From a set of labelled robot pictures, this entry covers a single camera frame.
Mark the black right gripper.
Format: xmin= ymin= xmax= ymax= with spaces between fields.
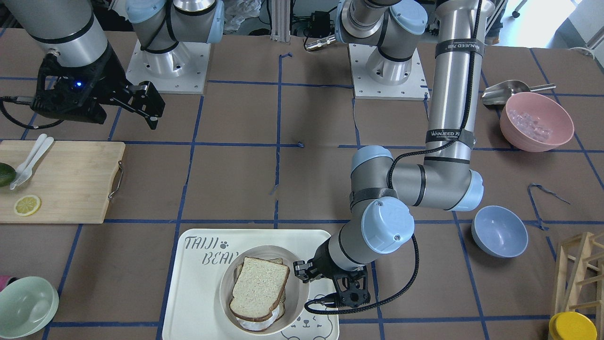
xmin=30 ymin=44 xmax=165 ymax=130

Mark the green bowl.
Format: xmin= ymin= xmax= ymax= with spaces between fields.
xmin=0 ymin=276 xmax=59 ymax=339

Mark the white plastic fork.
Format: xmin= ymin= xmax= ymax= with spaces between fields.
xmin=9 ymin=134 xmax=54 ymax=191

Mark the cream round plate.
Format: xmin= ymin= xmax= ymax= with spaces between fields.
xmin=218 ymin=245 xmax=310 ymax=336

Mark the blue bowl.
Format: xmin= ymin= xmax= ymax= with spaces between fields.
xmin=471 ymin=206 xmax=529 ymax=258

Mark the white plastic spoon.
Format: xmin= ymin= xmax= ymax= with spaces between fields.
xmin=15 ymin=134 xmax=48 ymax=180

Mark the fried egg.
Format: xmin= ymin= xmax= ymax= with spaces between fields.
xmin=235 ymin=303 xmax=285 ymax=332

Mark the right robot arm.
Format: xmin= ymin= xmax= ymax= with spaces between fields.
xmin=1 ymin=0 xmax=225 ymax=130

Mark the yellow mug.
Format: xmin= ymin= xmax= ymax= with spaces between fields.
xmin=548 ymin=311 xmax=598 ymax=340

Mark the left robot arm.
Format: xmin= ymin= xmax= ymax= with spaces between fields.
xmin=293 ymin=0 xmax=495 ymax=315

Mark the pink bowl with ice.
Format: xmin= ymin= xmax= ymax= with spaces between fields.
xmin=500 ymin=92 xmax=575 ymax=152

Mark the wooden dish rack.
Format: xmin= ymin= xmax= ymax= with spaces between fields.
xmin=553 ymin=232 xmax=603 ymax=327

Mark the metal scoop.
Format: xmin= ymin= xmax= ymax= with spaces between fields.
xmin=481 ymin=80 xmax=557 ymax=106

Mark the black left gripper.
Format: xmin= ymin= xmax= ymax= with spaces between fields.
xmin=294 ymin=239 xmax=371 ymax=310

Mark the pink cloth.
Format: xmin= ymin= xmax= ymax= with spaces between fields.
xmin=0 ymin=275 xmax=19 ymax=292

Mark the wooden cutting board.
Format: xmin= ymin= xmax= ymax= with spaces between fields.
xmin=0 ymin=141 xmax=125 ymax=224

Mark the lemon slice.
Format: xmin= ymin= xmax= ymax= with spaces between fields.
xmin=13 ymin=195 xmax=42 ymax=217

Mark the avocado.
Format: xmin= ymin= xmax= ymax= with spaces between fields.
xmin=0 ymin=163 xmax=17 ymax=187

